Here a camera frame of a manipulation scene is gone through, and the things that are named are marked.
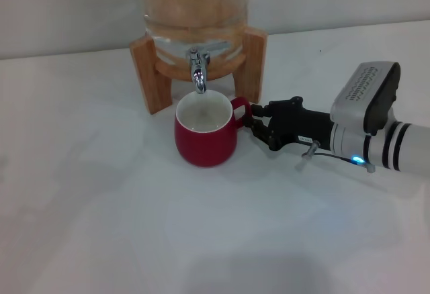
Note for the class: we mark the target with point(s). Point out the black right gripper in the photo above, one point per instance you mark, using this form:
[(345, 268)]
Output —
[(302, 126)]

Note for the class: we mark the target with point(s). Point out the red ceramic cup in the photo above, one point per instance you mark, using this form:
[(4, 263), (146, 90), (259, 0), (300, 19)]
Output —
[(201, 146)]

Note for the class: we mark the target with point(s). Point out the wooden dispenser stand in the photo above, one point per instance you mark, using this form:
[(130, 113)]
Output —
[(144, 72)]

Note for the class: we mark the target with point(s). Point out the glass water dispenser jar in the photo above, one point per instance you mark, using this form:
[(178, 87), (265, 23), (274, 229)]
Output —
[(195, 5)]

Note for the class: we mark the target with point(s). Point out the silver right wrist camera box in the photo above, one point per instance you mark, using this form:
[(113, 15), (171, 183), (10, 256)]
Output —
[(363, 99)]

